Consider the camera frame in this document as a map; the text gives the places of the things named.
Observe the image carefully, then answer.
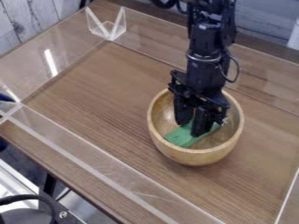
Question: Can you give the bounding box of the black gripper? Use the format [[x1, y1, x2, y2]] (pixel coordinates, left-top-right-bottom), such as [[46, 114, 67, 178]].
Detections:
[[168, 70, 229, 137]]

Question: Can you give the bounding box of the green rectangular block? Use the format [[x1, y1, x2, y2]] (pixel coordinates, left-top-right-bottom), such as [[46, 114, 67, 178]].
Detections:
[[162, 122, 220, 149]]

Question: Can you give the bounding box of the brown wooden bowl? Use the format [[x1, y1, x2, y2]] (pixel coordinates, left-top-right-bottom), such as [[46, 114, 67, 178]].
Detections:
[[146, 88, 244, 166]]

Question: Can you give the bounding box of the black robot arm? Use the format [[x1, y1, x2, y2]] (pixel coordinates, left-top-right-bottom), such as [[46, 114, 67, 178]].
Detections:
[[168, 0, 237, 137]]

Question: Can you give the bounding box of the black table leg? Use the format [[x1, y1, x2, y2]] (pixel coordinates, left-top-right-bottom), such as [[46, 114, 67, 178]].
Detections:
[[42, 174, 57, 196]]

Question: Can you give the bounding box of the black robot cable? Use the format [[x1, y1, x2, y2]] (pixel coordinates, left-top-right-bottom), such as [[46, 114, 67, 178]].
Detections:
[[217, 52, 240, 84]]

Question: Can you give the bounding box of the clear acrylic tray wall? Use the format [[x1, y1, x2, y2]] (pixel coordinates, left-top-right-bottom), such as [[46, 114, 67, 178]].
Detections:
[[0, 2, 299, 224]]

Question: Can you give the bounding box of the black cable loop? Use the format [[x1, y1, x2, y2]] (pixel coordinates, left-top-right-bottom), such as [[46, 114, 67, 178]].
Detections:
[[0, 194, 59, 224]]

